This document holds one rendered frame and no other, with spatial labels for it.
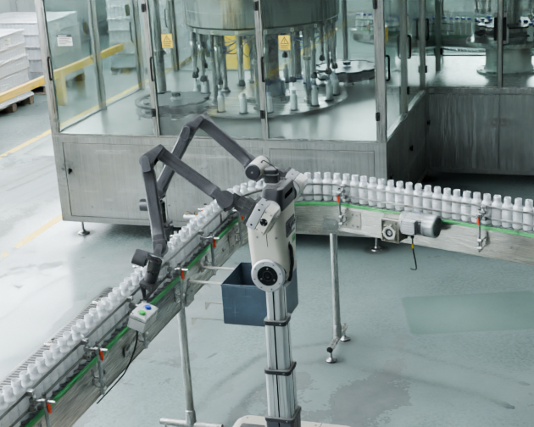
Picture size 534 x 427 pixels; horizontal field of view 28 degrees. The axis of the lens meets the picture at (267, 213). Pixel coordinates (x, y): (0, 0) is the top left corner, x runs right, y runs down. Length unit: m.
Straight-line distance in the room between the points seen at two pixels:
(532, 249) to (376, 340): 1.49
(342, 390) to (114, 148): 3.35
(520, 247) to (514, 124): 4.00
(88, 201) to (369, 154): 2.45
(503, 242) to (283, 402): 1.58
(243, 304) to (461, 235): 1.35
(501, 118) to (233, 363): 4.10
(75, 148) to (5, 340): 2.12
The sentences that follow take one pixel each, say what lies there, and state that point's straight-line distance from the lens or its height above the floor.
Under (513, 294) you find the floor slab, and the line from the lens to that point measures 7.58.
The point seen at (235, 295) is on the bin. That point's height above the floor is 0.89.
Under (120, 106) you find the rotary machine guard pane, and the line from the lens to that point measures 8.64.
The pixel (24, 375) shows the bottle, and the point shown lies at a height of 1.16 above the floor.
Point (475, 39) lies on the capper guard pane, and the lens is 9.66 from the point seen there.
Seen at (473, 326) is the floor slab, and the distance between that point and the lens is 7.09.
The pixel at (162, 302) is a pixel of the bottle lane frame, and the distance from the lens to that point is 5.22.
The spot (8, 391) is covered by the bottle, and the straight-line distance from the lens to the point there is 4.12.
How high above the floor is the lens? 2.99
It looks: 19 degrees down
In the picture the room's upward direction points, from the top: 4 degrees counter-clockwise
